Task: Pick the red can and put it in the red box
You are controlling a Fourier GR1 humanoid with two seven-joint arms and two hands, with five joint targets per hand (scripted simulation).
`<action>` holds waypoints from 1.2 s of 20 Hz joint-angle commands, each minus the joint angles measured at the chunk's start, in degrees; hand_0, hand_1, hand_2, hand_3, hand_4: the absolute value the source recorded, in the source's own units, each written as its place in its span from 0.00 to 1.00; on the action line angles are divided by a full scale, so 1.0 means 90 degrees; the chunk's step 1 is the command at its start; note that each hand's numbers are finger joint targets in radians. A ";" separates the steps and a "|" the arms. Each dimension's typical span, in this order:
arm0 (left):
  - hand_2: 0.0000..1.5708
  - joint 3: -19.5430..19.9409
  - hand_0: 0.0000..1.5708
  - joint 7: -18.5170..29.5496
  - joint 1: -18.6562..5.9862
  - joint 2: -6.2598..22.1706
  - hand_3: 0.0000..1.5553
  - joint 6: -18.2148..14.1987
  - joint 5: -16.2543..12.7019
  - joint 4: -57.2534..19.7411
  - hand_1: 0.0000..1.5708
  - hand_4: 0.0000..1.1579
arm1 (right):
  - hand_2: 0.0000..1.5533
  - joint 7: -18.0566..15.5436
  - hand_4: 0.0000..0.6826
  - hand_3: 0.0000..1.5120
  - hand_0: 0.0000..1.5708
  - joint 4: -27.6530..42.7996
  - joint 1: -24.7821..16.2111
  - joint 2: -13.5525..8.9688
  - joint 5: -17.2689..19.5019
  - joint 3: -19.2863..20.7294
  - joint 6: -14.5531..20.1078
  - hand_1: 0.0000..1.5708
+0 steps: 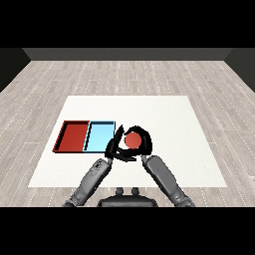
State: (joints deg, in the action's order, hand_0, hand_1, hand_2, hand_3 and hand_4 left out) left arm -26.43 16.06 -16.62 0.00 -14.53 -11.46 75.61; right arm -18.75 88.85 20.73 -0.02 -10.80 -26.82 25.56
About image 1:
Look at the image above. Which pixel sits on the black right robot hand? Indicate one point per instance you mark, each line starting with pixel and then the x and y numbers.
pixel 147 143

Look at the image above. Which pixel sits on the light blue shallow open box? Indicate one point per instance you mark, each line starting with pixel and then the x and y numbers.
pixel 99 136

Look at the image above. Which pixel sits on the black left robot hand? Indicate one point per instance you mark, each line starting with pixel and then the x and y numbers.
pixel 112 146

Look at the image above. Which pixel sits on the red can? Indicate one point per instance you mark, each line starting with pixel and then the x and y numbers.
pixel 133 140

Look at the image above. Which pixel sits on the red shallow open box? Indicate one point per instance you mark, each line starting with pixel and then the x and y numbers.
pixel 72 136

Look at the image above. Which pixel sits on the dark grey robot body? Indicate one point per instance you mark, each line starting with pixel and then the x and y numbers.
pixel 127 200

